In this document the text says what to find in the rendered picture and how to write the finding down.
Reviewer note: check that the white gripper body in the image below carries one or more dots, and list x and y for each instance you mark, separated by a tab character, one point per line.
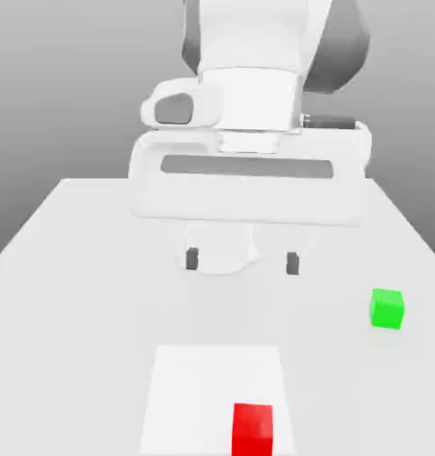
246	197

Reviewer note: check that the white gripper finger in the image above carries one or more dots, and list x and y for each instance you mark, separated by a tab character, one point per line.
292	263
192	258

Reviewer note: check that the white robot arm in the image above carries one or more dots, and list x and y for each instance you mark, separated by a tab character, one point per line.
249	39

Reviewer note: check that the small green cube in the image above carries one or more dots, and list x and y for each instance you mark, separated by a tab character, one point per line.
387	309

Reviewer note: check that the small red cube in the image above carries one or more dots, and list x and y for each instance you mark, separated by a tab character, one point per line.
252	429

